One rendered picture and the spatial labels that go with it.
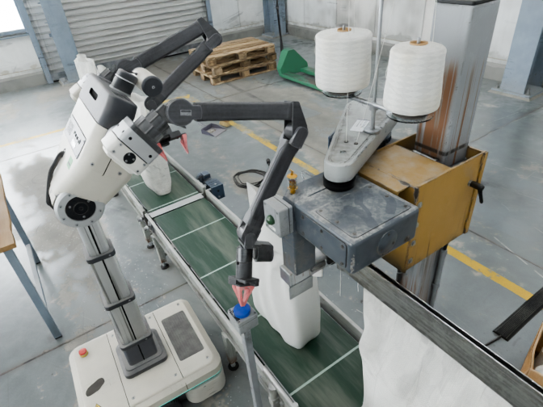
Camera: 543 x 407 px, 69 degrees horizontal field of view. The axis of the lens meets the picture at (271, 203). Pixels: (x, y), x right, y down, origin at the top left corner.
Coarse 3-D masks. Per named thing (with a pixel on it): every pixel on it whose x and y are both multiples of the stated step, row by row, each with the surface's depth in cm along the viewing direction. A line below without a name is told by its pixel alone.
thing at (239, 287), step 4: (232, 280) 137; (236, 280) 135; (232, 284) 137; (236, 284) 135; (240, 284) 135; (244, 284) 135; (248, 284) 136; (236, 288) 135; (240, 288) 134; (244, 288) 136; (248, 288) 137; (252, 288) 137; (240, 292) 134; (248, 292) 137; (240, 296) 135; (248, 296) 138; (240, 300) 136; (244, 300) 137; (244, 304) 137
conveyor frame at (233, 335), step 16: (208, 192) 287; (224, 208) 270; (160, 240) 265; (176, 256) 231; (192, 288) 227; (208, 304) 214; (320, 304) 202; (224, 320) 190; (336, 320) 194; (240, 336) 182; (352, 336) 186; (240, 352) 191; (256, 352) 179
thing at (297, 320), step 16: (256, 192) 171; (272, 240) 162; (256, 272) 176; (272, 272) 161; (320, 272) 150; (256, 288) 185; (272, 288) 166; (256, 304) 192; (272, 304) 172; (288, 304) 161; (304, 304) 161; (272, 320) 182; (288, 320) 167; (304, 320) 165; (320, 320) 174; (288, 336) 174; (304, 336) 170
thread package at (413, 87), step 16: (400, 48) 94; (416, 48) 93; (432, 48) 92; (400, 64) 94; (416, 64) 92; (432, 64) 92; (400, 80) 96; (416, 80) 94; (432, 80) 94; (384, 96) 103; (400, 96) 97; (416, 96) 96; (432, 96) 96; (400, 112) 99; (416, 112) 98
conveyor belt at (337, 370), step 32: (160, 224) 265; (192, 224) 263; (224, 224) 260; (192, 256) 236; (224, 256) 234; (224, 288) 213; (288, 352) 178; (320, 352) 176; (352, 352) 175; (288, 384) 165; (320, 384) 164; (352, 384) 163
